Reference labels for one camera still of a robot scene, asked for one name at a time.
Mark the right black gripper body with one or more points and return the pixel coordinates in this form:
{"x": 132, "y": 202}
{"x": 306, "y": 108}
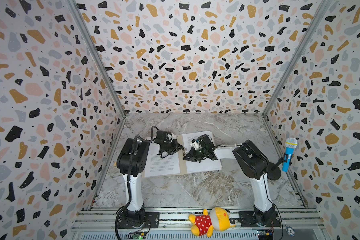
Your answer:
{"x": 196, "y": 151}

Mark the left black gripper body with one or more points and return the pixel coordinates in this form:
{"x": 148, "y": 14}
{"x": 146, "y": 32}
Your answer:
{"x": 168, "y": 148}

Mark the text printed paper sheet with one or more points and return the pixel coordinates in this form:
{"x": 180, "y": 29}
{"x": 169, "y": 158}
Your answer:
{"x": 157, "y": 166}

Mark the beige manila folder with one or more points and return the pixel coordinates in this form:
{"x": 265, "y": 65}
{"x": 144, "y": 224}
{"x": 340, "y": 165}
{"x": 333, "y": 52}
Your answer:
{"x": 181, "y": 154}

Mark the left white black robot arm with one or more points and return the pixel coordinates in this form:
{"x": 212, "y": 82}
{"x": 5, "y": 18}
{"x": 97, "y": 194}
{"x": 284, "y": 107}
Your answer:
{"x": 131, "y": 162}

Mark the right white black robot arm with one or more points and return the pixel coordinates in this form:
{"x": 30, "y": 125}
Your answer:
{"x": 253, "y": 163}

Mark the yellow plush toy red dress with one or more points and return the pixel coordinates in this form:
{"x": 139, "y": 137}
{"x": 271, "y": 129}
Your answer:
{"x": 217, "y": 219}

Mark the blue toy microphone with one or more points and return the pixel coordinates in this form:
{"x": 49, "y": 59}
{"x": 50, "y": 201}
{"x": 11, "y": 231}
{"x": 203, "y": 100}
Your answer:
{"x": 290, "y": 144}

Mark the left green circuit board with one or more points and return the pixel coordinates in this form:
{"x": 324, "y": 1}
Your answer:
{"x": 136, "y": 236}

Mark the right circuit board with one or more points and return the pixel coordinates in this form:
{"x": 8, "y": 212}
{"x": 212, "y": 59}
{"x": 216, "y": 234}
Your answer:
{"x": 265, "y": 235}

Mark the round white blue badge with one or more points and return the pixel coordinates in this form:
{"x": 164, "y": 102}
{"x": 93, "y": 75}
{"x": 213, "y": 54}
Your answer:
{"x": 290, "y": 231}

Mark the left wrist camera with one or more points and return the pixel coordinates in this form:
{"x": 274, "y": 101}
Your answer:
{"x": 163, "y": 137}

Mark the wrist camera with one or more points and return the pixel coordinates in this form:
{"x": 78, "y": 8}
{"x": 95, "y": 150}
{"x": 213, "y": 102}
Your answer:
{"x": 163, "y": 137}
{"x": 195, "y": 143}

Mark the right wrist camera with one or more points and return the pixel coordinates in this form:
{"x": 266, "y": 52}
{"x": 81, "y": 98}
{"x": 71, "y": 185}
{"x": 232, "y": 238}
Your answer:
{"x": 195, "y": 143}

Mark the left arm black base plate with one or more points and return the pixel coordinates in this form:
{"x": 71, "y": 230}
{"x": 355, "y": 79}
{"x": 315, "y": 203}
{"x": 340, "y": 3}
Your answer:
{"x": 150, "y": 220}

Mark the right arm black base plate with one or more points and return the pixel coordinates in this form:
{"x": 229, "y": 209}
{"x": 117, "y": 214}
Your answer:
{"x": 253, "y": 219}

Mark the aluminium rail frame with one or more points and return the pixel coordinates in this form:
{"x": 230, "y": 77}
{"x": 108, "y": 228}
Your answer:
{"x": 99, "y": 224}

